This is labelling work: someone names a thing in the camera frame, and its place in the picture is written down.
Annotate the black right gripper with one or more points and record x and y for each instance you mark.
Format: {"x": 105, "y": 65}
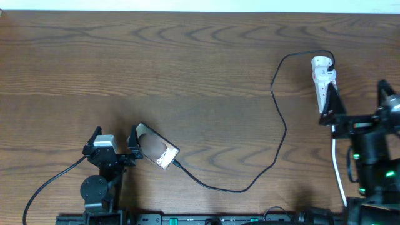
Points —
{"x": 353, "y": 125}

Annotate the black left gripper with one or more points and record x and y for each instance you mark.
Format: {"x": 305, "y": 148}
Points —
{"x": 117, "y": 157}

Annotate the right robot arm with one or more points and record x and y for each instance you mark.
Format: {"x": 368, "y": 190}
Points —
{"x": 377, "y": 172}

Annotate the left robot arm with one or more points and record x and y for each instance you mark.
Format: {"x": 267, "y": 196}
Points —
{"x": 101, "y": 193}

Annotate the white charger plug adapter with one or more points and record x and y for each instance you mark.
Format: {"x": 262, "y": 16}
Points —
{"x": 321, "y": 72}

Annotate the white power strip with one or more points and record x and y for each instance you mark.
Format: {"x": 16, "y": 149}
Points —
{"x": 321, "y": 92}

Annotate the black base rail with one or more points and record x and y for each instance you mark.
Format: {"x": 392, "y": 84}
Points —
{"x": 155, "y": 219}

